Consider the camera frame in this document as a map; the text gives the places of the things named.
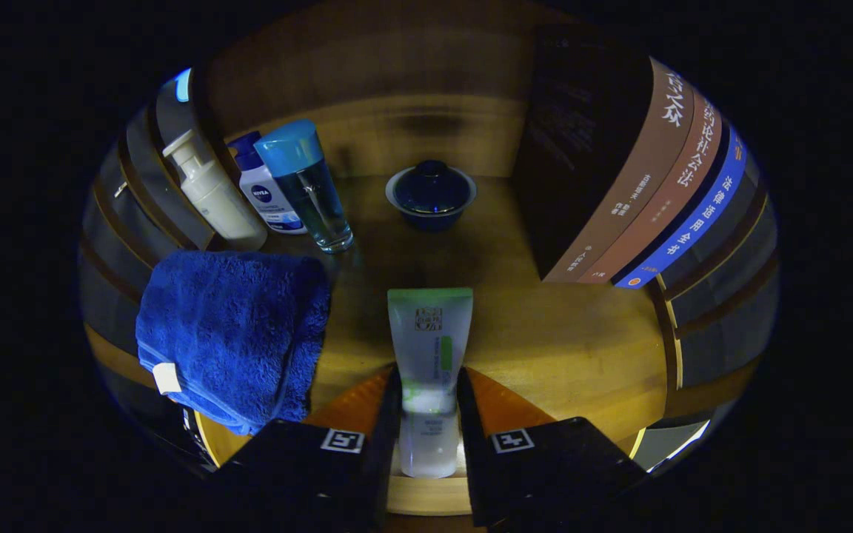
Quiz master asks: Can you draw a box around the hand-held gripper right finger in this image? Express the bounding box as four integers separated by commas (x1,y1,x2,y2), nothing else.
456,366,649,530

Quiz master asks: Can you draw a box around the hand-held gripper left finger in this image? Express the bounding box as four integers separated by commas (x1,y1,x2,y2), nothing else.
208,366,403,533

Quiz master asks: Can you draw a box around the white green tube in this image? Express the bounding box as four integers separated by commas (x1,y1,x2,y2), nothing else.
387,287,474,480

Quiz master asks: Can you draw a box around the wooden countertop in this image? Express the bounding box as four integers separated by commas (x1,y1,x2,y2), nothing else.
90,174,683,517

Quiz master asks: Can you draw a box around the wooden cabinet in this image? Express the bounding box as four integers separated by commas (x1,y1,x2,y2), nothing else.
78,0,779,475

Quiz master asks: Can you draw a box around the blue folded towel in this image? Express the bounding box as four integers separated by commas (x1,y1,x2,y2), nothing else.
136,250,332,436

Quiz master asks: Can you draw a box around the dark blue lidded bowl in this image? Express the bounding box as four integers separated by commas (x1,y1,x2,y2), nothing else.
385,159,478,232

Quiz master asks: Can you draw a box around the clear bottle blue cap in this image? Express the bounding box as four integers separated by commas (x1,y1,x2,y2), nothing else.
254,120,355,254

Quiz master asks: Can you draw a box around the white lotion bottle blue cap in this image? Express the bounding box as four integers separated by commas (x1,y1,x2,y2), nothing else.
228,132,307,235

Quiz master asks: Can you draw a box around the white pump bottle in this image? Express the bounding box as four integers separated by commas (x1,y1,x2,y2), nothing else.
162,130,268,251

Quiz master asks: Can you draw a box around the dark brown book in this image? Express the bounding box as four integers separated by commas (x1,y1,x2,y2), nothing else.
513,26,698,284

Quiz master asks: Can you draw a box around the blue book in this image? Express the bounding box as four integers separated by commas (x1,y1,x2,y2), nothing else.
614,126,748,289

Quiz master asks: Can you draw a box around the reddish brown book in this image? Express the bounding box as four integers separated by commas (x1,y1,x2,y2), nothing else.
582,96,723,284

